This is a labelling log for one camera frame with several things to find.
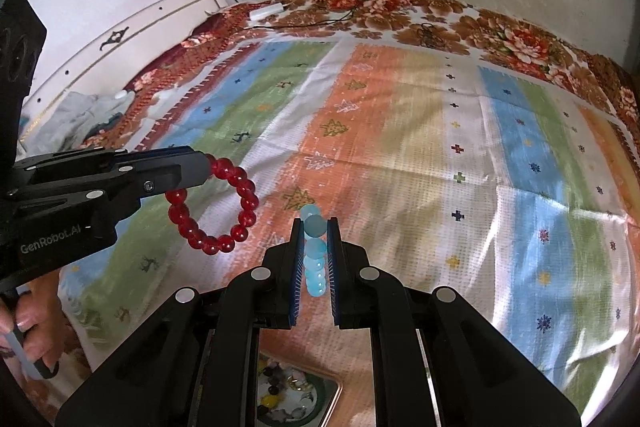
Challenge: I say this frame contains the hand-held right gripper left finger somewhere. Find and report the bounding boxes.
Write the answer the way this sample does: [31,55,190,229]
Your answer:
[55,217,306,427]

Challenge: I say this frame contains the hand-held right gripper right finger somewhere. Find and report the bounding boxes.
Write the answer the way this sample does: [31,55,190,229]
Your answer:
[326,217,583,427]

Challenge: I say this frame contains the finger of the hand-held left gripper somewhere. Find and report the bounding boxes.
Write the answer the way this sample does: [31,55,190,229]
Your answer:
[10,151,213,223]
[15,146,201,172]

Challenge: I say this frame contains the light blue bead bracelet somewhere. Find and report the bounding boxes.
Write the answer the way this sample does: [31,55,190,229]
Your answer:
[299,203,331,299]

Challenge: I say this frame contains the red bead bracelet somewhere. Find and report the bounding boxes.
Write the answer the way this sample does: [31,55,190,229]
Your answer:
[165,157,261,255]

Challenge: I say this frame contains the mirrored jewelry tray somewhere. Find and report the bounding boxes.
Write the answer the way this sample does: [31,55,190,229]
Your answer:
[252,349,343,427]

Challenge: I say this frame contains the black and yellow bead bracelet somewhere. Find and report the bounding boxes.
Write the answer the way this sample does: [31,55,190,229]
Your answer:
[259,384,288,413]

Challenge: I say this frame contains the person's left hand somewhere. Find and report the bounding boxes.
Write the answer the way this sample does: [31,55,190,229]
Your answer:
[0,279,66,374]

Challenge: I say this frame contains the grey cloth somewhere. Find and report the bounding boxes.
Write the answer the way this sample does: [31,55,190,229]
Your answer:
[20,91,133,148]

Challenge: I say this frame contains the white headboard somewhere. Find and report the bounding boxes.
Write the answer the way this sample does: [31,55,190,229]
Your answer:
[20,0,226,142]

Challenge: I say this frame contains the white charger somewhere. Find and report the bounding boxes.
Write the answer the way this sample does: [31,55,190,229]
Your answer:
[250,4,286,22]

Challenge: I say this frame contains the striped printed mat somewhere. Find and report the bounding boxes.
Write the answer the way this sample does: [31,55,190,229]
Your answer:
[57,39,640,413]

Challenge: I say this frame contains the floral blanket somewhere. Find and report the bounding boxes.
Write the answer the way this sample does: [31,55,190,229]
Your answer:
[15,0,640,427]

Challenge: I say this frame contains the tangled black cord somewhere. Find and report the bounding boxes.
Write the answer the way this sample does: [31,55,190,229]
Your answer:
[412,22,451,50]

